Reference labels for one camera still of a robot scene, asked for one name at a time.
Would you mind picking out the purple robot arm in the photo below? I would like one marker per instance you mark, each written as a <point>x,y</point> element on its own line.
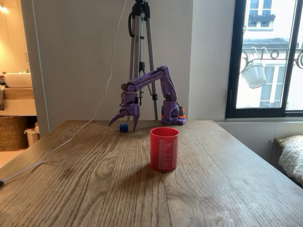
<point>169,81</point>

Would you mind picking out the white paper bag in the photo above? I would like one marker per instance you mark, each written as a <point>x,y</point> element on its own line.
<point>32,137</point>

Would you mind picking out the woven wicker basket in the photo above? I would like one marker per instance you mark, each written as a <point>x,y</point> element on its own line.
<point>11,133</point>

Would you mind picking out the blue toy brick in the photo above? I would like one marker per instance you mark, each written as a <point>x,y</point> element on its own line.
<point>123,128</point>

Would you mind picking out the white hanging flower pot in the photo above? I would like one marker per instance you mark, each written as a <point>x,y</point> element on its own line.
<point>254,74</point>

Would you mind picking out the furry cream cushion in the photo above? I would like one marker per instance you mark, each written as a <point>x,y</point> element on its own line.
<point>290,153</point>

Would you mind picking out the wooden vanity counter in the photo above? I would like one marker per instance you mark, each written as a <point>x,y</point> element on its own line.
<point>17,93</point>

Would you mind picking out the black orange table clamp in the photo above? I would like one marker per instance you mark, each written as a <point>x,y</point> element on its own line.
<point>181,113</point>
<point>162,113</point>

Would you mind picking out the red cup with white print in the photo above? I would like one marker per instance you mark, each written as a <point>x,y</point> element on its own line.
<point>164,153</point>

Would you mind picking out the black window frame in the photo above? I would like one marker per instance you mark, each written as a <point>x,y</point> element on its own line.
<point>233,71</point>

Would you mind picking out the black iron balcony railing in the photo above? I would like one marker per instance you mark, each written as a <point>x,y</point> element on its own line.
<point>274,54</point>

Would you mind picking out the white wash basin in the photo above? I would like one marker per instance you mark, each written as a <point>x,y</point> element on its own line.
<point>18,80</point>

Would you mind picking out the silver black camera tripod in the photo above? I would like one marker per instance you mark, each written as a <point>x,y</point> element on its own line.
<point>142,47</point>

